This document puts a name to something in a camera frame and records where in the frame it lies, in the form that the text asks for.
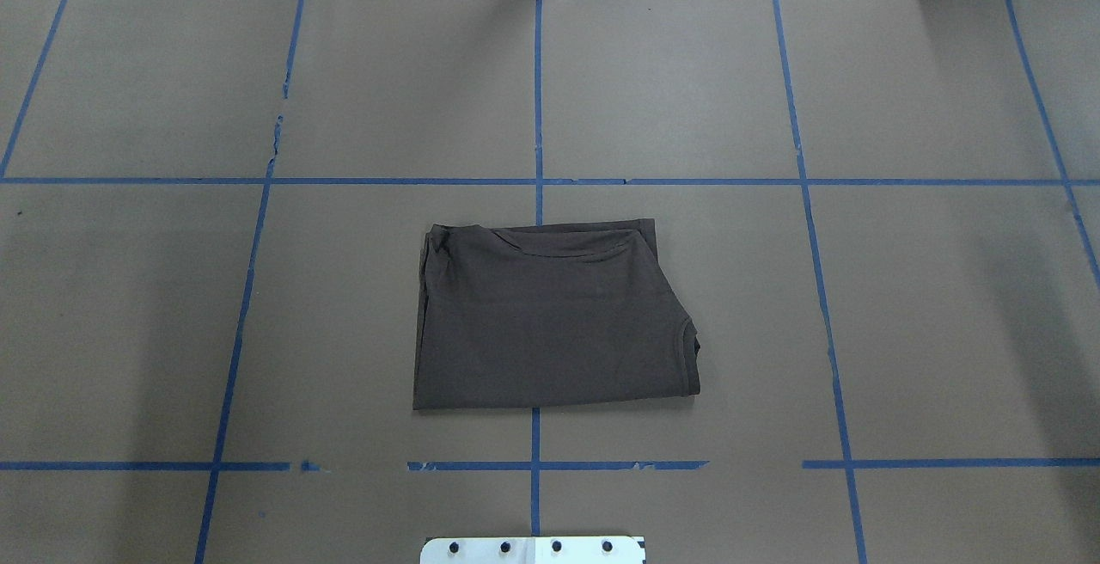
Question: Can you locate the brown t-shirt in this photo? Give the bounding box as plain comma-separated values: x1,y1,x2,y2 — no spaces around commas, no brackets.
413,218,702,411

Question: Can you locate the white pedestal column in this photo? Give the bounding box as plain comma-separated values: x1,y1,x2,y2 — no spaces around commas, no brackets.
419,537,647,563

